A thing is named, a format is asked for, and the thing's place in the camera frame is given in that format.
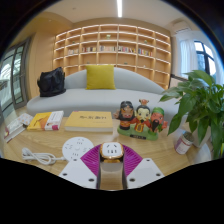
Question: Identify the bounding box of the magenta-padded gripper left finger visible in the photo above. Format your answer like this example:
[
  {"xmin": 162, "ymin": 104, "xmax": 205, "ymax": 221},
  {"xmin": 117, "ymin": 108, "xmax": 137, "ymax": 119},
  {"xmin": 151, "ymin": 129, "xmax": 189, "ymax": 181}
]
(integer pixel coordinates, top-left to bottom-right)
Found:
[{"xmin": 58, "ymin": 143, "xmax": 102, "ymax": 190}]

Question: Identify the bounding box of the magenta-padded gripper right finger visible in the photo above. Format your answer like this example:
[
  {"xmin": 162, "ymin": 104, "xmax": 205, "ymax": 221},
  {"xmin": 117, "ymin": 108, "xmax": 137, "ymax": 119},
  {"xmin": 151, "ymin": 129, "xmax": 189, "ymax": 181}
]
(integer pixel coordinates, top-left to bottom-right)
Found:
[{"xmin": 121, "ymin": 143, "xmax": 165, "ymax": 190}]

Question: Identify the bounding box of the white cube charger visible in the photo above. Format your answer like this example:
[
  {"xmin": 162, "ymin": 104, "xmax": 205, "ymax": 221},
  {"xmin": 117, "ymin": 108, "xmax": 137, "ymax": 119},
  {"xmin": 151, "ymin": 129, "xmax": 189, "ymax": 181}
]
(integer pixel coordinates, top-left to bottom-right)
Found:
[{"xmin": 99, "ymin": 141, "xmax": 125, "ymax": 164}]

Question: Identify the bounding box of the round white power strip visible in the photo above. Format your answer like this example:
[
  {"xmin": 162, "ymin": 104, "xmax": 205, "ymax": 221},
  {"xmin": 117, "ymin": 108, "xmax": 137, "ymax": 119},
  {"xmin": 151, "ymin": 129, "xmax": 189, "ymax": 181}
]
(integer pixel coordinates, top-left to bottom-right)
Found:
[{"xmin": 61, "ymin": 136, "xmax": 95, "ymax": 162}]

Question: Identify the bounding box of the large yellow book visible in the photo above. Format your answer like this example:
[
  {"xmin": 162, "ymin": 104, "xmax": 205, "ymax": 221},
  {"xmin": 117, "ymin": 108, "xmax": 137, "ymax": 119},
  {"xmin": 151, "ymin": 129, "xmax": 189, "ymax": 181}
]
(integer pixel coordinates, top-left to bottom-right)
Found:
[{"xmin": 64, "ymin": 110, "xmax": 115, "ymax": 133}]

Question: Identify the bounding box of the three-figure cartoon figurine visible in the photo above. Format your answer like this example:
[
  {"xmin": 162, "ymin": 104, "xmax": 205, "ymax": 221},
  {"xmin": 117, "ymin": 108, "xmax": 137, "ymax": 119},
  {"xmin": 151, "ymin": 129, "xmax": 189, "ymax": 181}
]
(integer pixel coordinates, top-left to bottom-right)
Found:
[{"xmin": 113, "ymin": 98, "xmax": 169, "ymax": 141}]

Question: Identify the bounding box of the small white red cup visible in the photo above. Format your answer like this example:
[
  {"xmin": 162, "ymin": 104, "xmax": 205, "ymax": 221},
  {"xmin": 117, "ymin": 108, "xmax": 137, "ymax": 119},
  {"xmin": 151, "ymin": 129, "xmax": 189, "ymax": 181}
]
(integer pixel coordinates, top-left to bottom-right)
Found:
[{"xmin": 174, "ymin": 131, "xmax": 195, "ymax": 155}]

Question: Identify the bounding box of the yellow and white book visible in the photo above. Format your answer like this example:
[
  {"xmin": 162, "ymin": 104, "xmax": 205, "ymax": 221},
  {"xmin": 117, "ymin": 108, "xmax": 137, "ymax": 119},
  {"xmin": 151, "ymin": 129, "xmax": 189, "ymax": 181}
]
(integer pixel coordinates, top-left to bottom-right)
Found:
[{"xmin": 26, "ymin": 110, "xmax": 65, "ymax": 132}]

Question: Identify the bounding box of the grey curved sofa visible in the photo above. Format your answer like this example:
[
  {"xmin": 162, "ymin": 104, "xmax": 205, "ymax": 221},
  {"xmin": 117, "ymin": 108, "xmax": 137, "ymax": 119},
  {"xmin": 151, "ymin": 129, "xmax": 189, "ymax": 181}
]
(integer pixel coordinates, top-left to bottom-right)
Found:
[{"xmin": 26, "ymin": 67, "xmax": 188, "ymax": 123}]

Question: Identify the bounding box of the yellow cushion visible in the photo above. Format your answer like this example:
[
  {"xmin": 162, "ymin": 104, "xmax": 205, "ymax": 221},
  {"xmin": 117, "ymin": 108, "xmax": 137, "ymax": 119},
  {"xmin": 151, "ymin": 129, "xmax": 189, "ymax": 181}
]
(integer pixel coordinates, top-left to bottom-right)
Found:
[{"xmin": 85, "ymin": 64, "xmax": 117, "ymax": 91}]

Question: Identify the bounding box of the black bag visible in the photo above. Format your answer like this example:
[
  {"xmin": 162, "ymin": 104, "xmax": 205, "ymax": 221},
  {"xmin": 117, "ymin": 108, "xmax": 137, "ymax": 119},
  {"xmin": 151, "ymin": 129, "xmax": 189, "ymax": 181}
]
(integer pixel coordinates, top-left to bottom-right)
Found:
[{"xmin": 36, "ymin": 66, "xmax": 67, "ymax": 98}]

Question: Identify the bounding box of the green potted plant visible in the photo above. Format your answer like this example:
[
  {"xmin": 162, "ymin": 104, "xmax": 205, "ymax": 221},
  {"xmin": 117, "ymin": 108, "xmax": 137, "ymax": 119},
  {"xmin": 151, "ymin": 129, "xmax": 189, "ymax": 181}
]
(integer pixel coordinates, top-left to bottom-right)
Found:
[{"xmin": 159, "ymin": 69, "xmax": 224, "ymax": 159}]

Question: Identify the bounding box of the glass door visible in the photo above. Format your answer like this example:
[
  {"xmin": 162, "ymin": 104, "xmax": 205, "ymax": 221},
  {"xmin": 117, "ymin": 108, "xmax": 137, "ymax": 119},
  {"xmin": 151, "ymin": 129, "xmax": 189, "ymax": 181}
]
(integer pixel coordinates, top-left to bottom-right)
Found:
[{"xmin": 0, "ymin": 37, "xmax": 32, "ymax": 116}]

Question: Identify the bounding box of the white sheer curtain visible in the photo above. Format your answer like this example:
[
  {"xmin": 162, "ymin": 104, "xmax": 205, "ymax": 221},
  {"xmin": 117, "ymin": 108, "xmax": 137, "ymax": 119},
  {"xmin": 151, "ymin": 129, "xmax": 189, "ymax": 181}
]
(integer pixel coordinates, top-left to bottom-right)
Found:
[
  {"xmin": 213, "ymin": 53, "xmax": 224, "ymax": 86},
  {"xmin": 179, "ymin": 39, "xmax": 200, "ymax": 79}
]

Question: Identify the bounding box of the dark-framed window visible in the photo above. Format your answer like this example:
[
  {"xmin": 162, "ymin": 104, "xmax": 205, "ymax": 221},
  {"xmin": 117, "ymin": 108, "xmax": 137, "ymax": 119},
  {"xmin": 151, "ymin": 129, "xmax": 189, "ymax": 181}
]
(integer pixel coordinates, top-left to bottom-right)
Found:
[{"xmin": 193, "ymin": 40, "xmax": 218, "ymax": 84}]

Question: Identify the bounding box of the long ceiling light strip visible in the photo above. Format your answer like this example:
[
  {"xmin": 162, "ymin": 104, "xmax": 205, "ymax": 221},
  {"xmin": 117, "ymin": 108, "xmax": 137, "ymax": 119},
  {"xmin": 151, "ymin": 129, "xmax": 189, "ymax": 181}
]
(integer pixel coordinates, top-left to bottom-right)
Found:
[{"xmin": 116, "ymin": 0, "xmax": 123, "ymax": 18}]

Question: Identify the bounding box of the white power strip cable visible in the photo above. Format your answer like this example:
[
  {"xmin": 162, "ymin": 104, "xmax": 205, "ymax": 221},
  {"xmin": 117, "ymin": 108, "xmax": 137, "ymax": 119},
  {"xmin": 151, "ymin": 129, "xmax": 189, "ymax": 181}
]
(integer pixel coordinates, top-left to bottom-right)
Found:
[{"xmin": 21, "ymin": 147, "xmax": 68, "ymax": 166}]

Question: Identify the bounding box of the wooden wall shelf unit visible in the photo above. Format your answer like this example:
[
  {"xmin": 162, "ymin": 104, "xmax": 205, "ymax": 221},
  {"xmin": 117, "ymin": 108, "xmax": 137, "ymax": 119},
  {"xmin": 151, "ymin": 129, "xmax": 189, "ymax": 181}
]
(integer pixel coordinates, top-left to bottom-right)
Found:
[{"xmin": 52, "ymin": 23, "xmax": 173, "ymax": 90}]

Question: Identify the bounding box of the white wall air conditioner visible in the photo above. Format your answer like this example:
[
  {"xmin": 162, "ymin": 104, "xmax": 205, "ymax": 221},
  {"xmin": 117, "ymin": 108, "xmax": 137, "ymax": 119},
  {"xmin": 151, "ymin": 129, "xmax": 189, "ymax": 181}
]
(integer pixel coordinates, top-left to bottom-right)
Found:
[{"xmin": 171, "ymin": 20, "xmax": 194, "ymax": 36}]

